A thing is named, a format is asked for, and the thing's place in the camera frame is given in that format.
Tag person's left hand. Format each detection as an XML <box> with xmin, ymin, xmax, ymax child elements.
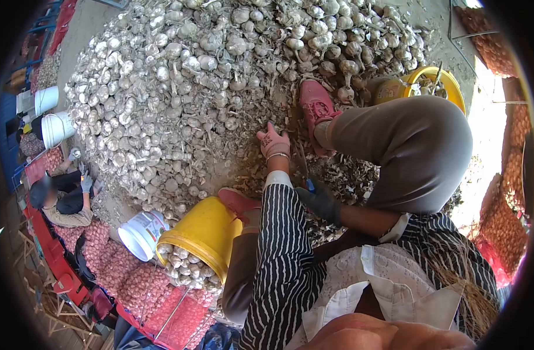
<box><xmin>256</xmin><ymin>122</ymin><xmax>292</xmax><ymax>162</ymax></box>

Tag person's right hand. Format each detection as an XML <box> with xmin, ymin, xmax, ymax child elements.
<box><xmin>295</xmin><ymin>181</ymin><xmax>343</xmax><ymax>227</ymax></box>

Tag person's right fingers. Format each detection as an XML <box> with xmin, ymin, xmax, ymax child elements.
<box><xmin>295</xmin><ymin>181</ymin><xmax>330</xmax><ymax>211</ymax></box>

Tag person's left fingers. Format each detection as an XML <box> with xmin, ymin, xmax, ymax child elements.
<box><xmin>256</xmin><ymin>122</ymin><xmax>289</xmax><ymax>144</ymax></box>

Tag blue handled shears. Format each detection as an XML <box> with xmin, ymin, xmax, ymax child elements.
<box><xmin>297</xmin><ymin>147</ymin><xmax>317</xmax><ymax>194</ymax></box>

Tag litter of garlic stem trimmings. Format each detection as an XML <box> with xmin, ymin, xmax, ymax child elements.
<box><xmin>230</xmin><ymin>107</ymin><xmax>465</xmax><ymax>246</ymax></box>

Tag pile of untrimmed garlic bulbs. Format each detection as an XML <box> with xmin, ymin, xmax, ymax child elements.
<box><xmin>63</xmin><ymin>0</ymin><xmax>435</xmax><ymax>220</ymax></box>

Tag person's legs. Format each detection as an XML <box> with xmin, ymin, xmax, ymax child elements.
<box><xmin>217</xmin><ymin>79</ymin><xmax>474</xmax><ymax>327</ymax></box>

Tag yellow plastic bucket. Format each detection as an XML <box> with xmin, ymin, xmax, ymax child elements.
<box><xmin>374</xmin><ymin>66</ymin><xmax>467</xmax><ymax>116</ymax></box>
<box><xmin>155</xmin><ymin>196</ymin><xmax>244</xmax><ymax>286</ymax></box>

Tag person's body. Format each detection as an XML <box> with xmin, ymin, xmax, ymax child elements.
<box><xmin>238</xmin><ymin>213</ymin><xmax>505</xmax><ymax>350</ymax></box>

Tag heap of trimmed garlic heads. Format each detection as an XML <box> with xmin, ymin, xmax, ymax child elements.
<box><xmin>157</xmin><ymin>243</ymin><xmax>224</xmax><ymax>295</ymax></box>

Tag white printed plastic bucket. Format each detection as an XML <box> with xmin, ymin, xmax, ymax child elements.
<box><xmin>117</xmin><ymin>210</ymin><xmax>171</xmax><ymax>263</ymax></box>

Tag stack of red mesh garlic sacks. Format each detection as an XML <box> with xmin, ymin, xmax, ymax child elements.
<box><xmin>24</xmin><ymin>146</ymin><xmax>220</xmax><ymax>350</ymax></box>

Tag stack of orange mesh garlic sacks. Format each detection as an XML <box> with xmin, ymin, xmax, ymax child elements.
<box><xmin>453</xmin><ymin>4</ymin><xmax>533</xmax><ymax>287</ymax></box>

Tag plain white plastic bucket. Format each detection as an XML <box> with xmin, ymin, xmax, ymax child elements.
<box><xmin>41</xmin><ymin>111</ymin><xmax>78</xmax><ymax>150</ymax></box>
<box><xmin>34</xmin><ymin>86</ymin><xmax>60</xmax><ymax>117</ymax></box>

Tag metal wire frame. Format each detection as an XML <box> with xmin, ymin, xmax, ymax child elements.
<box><xmin>446</xmin><ymin>0</ymin><xmax>500</xmax><ymax>79</ymax></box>

